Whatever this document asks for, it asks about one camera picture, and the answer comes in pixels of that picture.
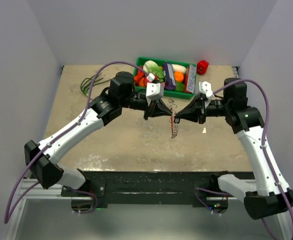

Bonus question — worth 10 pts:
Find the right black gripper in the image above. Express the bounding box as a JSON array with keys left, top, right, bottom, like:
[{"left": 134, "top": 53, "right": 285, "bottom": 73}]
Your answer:
[{"left": 175, "top": 94, "right": 231, "bottom": 124}]

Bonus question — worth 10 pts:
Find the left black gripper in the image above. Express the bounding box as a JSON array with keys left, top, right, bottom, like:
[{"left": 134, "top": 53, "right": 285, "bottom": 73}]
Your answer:
[{"left": 120, "top": 93, "right": 172, "bottom": 121}]

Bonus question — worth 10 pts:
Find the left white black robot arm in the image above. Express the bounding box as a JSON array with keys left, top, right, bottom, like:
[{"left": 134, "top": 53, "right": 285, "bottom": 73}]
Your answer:
[{"left": 24, "top": 71, "right": 172, "bottom": 196}]

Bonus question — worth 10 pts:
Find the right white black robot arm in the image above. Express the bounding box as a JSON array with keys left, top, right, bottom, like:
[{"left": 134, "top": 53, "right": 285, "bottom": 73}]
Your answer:
[{"left": 174, "top": 77, "right": 293, "bottom": 220}]

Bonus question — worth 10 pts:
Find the green plastic bin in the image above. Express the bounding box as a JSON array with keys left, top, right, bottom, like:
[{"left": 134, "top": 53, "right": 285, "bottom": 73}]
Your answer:
[{"left": 135, "top": 56, "right": 197, "bottom": 100}]

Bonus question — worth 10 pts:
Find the purple white box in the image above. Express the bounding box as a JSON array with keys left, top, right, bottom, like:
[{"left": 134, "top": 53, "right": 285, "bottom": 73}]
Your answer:
[{"left": 162, "top": 62, "right": 176, "bottom": 91}]

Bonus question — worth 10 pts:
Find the green vegetable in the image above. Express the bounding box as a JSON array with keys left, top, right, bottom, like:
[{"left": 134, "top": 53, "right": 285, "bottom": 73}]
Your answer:
[{"left": 174, "top": 82, "right": 185, "bottom": 93}]

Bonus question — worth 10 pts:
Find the orange carrot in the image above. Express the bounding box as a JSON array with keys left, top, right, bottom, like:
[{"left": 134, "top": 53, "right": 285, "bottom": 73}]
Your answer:
[{"left": 138, "top": 77, "right": 148, "bottom": 88}]

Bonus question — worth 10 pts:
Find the orange fruit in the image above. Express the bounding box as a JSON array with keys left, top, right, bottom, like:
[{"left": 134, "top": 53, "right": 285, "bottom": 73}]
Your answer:
[{"left": 174, "top": 71, "right": 185, "bottom": 83}]

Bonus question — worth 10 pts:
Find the red grey box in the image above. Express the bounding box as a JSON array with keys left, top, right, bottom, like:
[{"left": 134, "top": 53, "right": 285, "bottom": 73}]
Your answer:
[{"left": 183, "top": 64, "right": 197, "bottom": 94}]

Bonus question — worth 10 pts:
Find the red chili pepper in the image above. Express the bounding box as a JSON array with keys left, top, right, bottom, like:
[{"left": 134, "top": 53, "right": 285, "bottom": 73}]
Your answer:
[{"left": 134, "top": 69, "right": 145, "bottom": 85}]

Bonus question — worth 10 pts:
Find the white radish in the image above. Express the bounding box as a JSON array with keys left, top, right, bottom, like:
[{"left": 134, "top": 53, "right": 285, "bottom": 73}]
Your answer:
[{"left": 171, "top": 64, "right": 187, "bottom": 75}]

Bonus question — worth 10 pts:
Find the white green cabbage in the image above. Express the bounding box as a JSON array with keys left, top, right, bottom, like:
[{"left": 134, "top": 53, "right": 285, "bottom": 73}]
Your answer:
[{"left": 142, "top": 60, "right": 164, "bottom": 79}]

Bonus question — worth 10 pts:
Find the red bell pepper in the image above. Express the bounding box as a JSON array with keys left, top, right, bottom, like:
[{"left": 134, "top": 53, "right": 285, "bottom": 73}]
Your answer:
[{"left": 196, "top": 60, "right": 210, "bottom": 75}]

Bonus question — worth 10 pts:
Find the green spring onion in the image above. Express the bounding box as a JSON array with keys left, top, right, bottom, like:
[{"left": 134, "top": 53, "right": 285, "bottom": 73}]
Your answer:
[{"left": 80, "top": 74, "right": 110, "bottom": 97}]

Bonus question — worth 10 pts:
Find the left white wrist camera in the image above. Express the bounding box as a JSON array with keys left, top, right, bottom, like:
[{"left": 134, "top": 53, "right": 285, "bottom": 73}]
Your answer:
[{"left": 146, "top": 73, "right": 164, "bottom": 102}]

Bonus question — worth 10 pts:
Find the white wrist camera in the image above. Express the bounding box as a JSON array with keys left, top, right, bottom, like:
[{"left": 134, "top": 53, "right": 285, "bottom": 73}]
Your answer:
[
  {"left": 146, "top": 73, "right": 164, "bottom": 102},
  {"left": 195, "top": 81, "right": 214, "bottom": 101}
]

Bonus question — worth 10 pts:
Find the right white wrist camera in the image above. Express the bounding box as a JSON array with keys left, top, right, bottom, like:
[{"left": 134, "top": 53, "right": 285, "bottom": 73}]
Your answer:
[{"left": 195, "top": 81, "right": 214, "bottom": 101}]

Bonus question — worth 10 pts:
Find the black base frame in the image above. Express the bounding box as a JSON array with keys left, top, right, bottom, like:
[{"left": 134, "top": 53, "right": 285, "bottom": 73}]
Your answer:
[{"left": 61, "top": 171, "right": 220, "bottom": 211}]

